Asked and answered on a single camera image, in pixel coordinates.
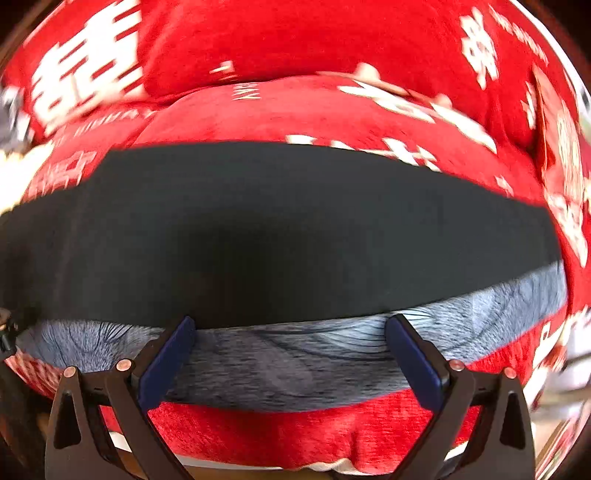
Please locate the black pants with grey waistband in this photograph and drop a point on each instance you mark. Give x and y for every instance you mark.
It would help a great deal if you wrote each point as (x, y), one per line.
(289, 260)

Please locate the grey crumpled cloth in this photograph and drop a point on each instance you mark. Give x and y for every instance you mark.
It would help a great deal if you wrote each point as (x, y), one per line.
(15, 123)

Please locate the red pillow with white characters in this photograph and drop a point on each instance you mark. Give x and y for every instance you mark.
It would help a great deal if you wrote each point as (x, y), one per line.
(482, 54)

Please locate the red packet with pattern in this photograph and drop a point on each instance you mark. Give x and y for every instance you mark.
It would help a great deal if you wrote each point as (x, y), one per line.
(561, 168)

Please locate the red quilt with white characters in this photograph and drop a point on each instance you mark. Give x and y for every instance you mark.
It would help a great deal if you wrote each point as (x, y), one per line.
(369, 439)

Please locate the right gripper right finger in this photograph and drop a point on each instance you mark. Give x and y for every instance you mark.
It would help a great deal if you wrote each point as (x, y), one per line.
(481, 426)

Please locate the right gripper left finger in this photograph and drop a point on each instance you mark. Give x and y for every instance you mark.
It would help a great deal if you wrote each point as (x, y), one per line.
(78, 444)

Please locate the white bed sheet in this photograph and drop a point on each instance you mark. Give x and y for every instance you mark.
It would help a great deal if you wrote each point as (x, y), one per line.
(16, 172)

